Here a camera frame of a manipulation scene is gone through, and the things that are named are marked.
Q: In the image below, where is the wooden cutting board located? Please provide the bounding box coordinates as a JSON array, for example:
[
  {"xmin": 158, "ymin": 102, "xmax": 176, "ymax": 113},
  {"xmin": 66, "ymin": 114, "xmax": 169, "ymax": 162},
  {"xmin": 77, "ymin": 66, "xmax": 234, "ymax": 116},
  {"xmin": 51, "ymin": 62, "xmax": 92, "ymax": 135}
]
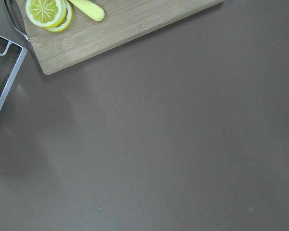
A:
[{"xmin": 16, "ymin": 0, "xmax": 220, "ymax": 75}]

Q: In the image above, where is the yellow plastic knife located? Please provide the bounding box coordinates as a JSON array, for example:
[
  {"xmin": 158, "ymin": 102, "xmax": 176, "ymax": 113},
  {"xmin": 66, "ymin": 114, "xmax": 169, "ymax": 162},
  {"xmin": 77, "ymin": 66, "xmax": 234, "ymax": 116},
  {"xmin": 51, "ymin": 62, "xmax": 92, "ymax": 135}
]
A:
[{"xmin": 70, "ymin": 0, "xmax": 105, "ymax": 22}]

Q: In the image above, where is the lemon slice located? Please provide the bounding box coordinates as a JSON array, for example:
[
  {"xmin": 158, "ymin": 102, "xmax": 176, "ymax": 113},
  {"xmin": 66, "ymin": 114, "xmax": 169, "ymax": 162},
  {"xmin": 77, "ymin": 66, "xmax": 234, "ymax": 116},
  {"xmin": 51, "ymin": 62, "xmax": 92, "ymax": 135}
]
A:
[
  {"xmin": 25, "ymin": 0, "xmax": 66, "ymax": 28},
  {"xmin": 45, "ymin": 0, "xmax": 73, "ymax": 33}
]

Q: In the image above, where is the white wire mug rack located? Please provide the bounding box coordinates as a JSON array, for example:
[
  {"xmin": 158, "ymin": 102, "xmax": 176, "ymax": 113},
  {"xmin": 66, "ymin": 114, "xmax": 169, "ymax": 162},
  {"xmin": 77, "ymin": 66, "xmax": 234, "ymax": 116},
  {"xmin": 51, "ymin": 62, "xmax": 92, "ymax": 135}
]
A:
[{"xmin": 0, "ymin": 35, "xmax": 27, "ymax": 112}]

